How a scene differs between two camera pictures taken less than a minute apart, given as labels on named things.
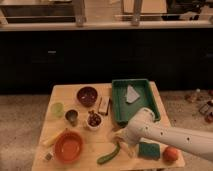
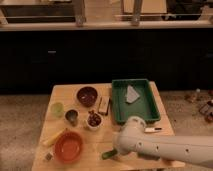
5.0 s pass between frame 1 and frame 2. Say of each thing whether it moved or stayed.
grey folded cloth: stayed
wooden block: stayed
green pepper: moved
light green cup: stayed
